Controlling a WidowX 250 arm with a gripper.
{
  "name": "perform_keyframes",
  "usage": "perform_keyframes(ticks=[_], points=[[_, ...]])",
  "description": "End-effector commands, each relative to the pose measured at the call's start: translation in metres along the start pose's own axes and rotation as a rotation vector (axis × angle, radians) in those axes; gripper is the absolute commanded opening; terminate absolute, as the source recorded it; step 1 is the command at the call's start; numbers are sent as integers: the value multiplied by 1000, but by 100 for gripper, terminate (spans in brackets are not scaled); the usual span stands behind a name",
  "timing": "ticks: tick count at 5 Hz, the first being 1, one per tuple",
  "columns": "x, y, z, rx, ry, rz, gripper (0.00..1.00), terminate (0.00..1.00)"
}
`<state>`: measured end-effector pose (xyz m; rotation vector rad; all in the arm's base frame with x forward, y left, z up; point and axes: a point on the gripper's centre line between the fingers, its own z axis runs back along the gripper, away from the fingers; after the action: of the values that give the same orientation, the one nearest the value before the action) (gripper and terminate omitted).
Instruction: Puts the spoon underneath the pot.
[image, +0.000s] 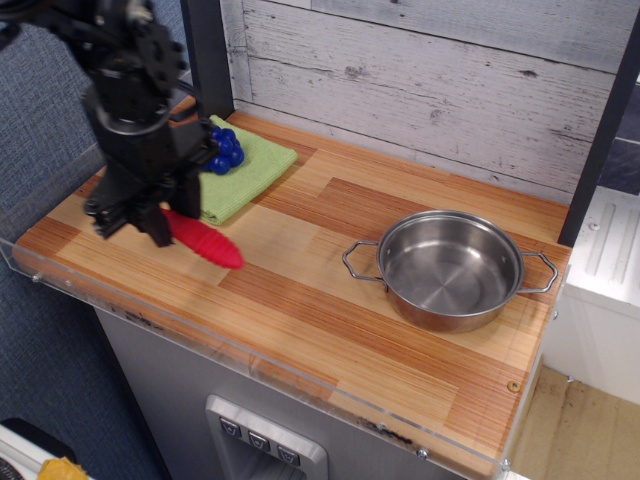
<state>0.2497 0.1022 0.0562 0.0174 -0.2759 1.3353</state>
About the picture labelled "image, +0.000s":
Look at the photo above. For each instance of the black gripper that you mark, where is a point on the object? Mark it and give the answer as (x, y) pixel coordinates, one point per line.
(145, 169)

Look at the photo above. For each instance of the red handled metal spoon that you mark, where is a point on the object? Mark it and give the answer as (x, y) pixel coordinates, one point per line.
(204, 240)

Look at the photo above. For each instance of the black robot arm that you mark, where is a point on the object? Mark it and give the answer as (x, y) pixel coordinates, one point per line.
(133, 65)

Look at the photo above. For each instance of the stainless steel pot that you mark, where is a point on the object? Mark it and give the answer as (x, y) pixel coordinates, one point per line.
(449, 271)

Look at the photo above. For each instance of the green folded cloth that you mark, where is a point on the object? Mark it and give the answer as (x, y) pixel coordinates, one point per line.
(222, 196)

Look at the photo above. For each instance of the blue toy grape cluster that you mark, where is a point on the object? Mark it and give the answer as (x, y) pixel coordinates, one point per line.
(230, 152)

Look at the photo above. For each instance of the grey toy fridge cabinet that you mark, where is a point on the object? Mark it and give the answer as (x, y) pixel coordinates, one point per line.
(171, 383)

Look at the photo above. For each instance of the silver dispenser button panel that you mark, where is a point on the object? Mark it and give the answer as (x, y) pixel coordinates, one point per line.
(250, 446)

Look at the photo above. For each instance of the yellow and black object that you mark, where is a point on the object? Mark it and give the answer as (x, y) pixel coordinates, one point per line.
(52, 469)

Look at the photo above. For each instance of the white plastic side unit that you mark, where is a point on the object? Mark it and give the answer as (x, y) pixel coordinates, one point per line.
(594, 334)

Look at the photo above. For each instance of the clear acrylic guard rail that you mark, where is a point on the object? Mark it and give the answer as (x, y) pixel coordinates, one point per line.
(293, 317)

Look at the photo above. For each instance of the dark left vertical post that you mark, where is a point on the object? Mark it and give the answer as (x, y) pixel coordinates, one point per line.
(207, 51)

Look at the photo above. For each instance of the dark vertical post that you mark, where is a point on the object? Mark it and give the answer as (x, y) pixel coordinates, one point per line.
(207, 51)
(608, 126)

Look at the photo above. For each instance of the dark right vertical post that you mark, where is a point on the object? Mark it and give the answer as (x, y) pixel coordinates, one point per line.
(608, 126)

